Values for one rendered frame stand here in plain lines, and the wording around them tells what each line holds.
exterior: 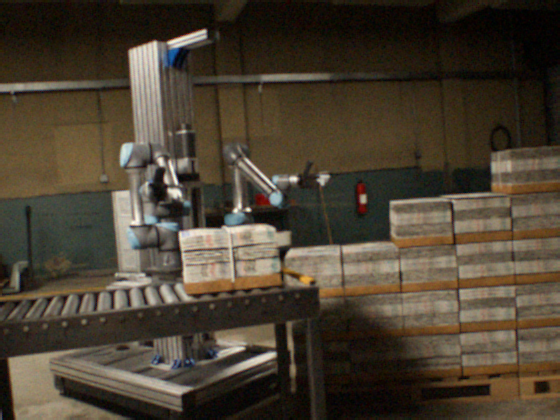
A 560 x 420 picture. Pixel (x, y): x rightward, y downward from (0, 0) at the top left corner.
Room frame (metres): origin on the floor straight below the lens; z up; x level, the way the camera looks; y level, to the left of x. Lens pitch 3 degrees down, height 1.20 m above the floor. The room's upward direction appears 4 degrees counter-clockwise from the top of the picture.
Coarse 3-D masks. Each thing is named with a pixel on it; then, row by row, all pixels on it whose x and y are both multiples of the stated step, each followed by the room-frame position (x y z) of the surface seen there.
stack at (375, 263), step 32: (288, 256) 3.11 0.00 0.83; (320, 256) 3.07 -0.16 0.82; (352, 256) 3.06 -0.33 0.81; (384, 256) 3.04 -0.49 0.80; (416, 256) 3.03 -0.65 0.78; (448, 256) 3.02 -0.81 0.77; (480, 256) 3.01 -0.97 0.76; (320, 288) 3.07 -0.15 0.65; (480, 288) 3.01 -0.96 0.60; (512, 288) 2.99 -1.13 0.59; (320, 320) 3.07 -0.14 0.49; (352, 320) 3.06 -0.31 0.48; (384, 320) 3.05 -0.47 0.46; (416, 320) 3.03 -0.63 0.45; (448, 320) 3.02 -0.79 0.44; (480, 320) 3.00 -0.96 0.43; (352, 352) 3.06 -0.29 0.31; (384, 352) 3.05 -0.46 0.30; (416, 352) 3.03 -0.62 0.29; (448, 352) 3.02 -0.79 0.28; (480, 352) 3.00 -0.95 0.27; (512, 352) 2.99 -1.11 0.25; (352, 384) 3.40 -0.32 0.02; (384, 384) 3.04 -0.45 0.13; (416, 384) 3.03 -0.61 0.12; (448, 384) 3.02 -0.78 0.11; (512, 384) 2.99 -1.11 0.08
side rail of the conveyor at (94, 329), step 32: (288, 288) 2.29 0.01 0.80; (32, 320) 2.01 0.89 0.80; (64, 320) 2.04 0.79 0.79; (96, 320) 2.07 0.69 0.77; (128, 320) 2.10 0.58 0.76; (160, 320) 2.13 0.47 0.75; (192, 320) 2.16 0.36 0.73; (224, 320) 2.19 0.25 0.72; (256, 320) 2.22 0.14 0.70; (288, 320) 2.25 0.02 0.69; (0, 352) 1.98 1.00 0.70; (32, 352) 2.00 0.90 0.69
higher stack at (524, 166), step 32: (512, 160) 2.99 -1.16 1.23; (544, 160) 2.98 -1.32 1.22; (544, 192) 2.99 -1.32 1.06; (512, 224) 3.02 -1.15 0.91; (544, 224) 2.98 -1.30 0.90; (512, 256) 3.04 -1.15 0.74; (544, 256) 2.98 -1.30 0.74; (544, 288) 2.98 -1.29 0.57; (544, 352) 2.98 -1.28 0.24; (544, 384) 2.98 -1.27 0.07
